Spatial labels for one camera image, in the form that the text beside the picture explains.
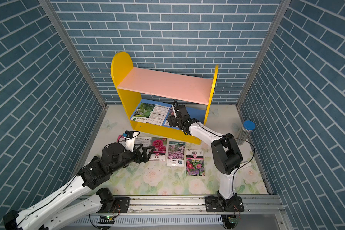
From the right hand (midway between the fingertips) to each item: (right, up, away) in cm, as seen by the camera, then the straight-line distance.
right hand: (177, 116), depth 94 cm
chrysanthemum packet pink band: (-4, +2, +2) cm, 5 cm away
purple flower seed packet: (-1, -24, -3) cm, 25 cm away
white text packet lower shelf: (-13, +1, +2) cm, 13 cm away
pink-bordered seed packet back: (-41, -16, +8) cm, 45 cm away
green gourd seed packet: (-23, +2, +2) cm, 23 cm away
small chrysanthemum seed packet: (+12, -31, -6) cm, 33 cm away
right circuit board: (+29, -51, -25) cm, 64 cm away
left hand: (-11, -16, -25) cm, 32 cm away
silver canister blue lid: (+42, -9, -10) cm, 44 cm away
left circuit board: (-36, -53, -22) cm, 68 cm away
